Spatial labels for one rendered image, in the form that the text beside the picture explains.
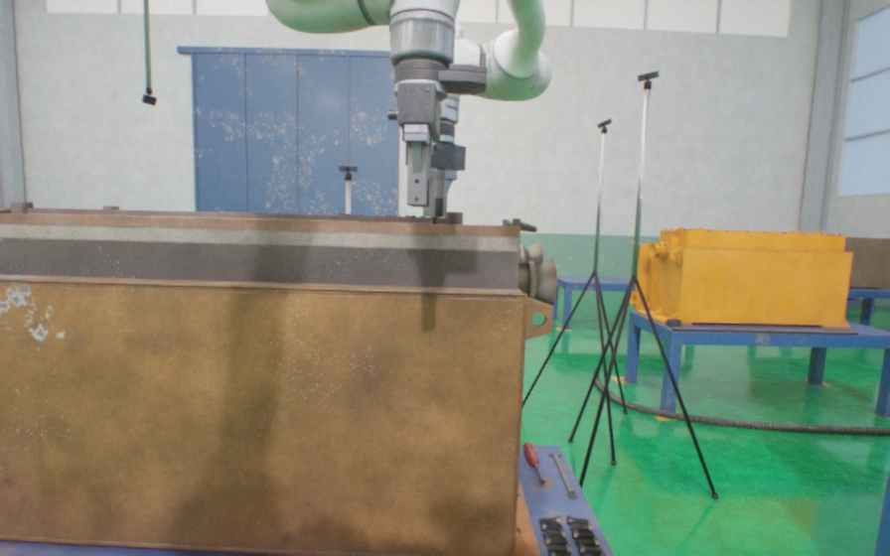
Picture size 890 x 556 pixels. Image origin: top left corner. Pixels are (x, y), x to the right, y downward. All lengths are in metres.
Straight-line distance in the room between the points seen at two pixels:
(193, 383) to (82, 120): 11.94
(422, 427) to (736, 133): 11.57
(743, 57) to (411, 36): 12.04
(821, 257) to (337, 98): 8.82
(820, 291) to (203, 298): 4.29
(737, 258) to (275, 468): 3.66
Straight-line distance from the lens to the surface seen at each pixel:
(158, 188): 11.81
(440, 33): 0.67
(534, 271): 1.08
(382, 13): 0.72
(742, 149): 12.22
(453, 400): 0.94
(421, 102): 0.61
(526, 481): 1.45
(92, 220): 1.21
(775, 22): 13.29
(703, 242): 4.05
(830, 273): 4.59
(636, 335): 4.34
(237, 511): 1.15
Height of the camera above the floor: 1.36
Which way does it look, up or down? 7 degrees down
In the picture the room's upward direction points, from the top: 2 degrees clockwise
